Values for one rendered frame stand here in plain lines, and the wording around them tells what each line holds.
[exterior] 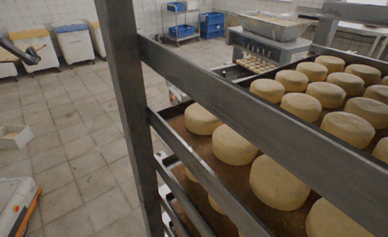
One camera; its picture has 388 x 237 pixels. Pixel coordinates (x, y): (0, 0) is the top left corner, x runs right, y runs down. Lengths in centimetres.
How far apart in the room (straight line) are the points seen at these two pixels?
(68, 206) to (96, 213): 26
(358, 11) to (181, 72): 42
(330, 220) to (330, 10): 44
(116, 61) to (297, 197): 21
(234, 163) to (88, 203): 197
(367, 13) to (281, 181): 40
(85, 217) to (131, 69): 189
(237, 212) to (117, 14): 20
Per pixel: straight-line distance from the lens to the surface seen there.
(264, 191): 20
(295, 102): 32
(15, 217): 206
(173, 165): 35
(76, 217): 211
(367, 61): 54
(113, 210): 204
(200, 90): 15
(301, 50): 179
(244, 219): 19
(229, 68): 203
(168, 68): 19
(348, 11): 54
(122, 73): 24
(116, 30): 23
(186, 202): 29
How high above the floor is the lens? 166
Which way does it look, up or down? 33 degrees down
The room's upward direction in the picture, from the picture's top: straight up
